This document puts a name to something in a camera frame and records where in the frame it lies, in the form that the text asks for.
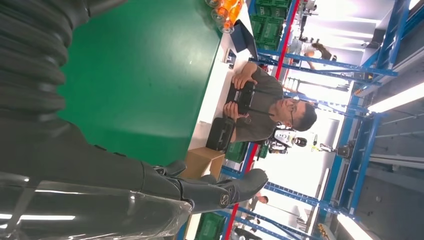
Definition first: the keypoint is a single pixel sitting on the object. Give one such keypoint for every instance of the tablet in blue case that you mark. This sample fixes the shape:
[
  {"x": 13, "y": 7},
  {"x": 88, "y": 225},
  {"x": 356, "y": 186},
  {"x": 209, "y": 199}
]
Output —
[{"x": 243, "y": 39}]

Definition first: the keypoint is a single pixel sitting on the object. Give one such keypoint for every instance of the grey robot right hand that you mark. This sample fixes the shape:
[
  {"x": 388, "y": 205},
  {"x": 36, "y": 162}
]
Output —
[{"x": 82, "y": 165}]

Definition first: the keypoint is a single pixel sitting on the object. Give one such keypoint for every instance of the cardboard box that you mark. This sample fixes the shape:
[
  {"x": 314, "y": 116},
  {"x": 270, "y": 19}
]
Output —
[{"x": 202, "y": 162}]

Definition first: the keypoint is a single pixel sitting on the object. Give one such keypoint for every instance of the black phone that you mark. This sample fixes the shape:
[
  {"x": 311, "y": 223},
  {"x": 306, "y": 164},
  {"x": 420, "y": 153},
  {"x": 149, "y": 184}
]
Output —
[{"x": 230, "y": 57}]

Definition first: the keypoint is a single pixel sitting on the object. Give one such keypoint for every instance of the background robot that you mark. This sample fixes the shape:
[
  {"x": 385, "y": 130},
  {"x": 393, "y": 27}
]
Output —
[{"x": 285, "y": 140}]

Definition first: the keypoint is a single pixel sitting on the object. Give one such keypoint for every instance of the white table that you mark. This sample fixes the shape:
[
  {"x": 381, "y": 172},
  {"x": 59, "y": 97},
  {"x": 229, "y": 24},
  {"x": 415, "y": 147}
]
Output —
[{"x": 215, "y": 86}]

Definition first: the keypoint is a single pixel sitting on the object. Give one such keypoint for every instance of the ceiling lamp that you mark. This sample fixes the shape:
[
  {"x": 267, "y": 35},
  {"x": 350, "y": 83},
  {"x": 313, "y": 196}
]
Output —
[
  {"x": 351, "y": 228},
  {"x": 397, "y": 97}
]

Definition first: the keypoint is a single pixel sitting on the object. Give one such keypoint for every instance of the person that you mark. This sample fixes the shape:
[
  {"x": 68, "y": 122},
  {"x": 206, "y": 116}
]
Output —
[
  {"x": 261, "y": 109},
  {"x": 258, "y": 202},
  {"x": 319, "y": 53}
]

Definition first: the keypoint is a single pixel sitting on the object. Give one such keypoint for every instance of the black equipment case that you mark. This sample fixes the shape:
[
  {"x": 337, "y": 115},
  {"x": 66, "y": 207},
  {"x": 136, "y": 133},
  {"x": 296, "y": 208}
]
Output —
[{"x": 220, "y": 134}]

